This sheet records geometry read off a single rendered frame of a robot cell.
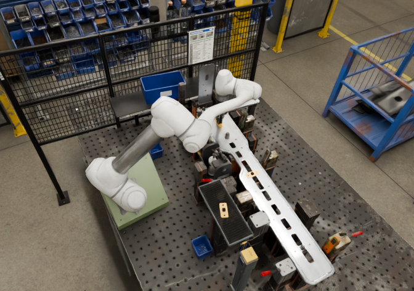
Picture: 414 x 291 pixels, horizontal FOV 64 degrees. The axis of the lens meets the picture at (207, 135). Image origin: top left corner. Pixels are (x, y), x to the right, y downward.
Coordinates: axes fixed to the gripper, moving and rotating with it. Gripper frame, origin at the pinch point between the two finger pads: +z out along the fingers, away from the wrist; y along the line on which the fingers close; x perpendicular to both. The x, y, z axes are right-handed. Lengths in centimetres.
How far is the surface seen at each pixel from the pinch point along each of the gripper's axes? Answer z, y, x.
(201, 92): -4.8, -2.6, 26.3
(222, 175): -4, -21, -46
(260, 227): -4, -18, -84
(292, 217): 5, 6, -83
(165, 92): -5.3, -27.2, 35.0
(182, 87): -12.2, -16.3, 28.5
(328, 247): 2, 12, -106
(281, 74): 108, 170, 135
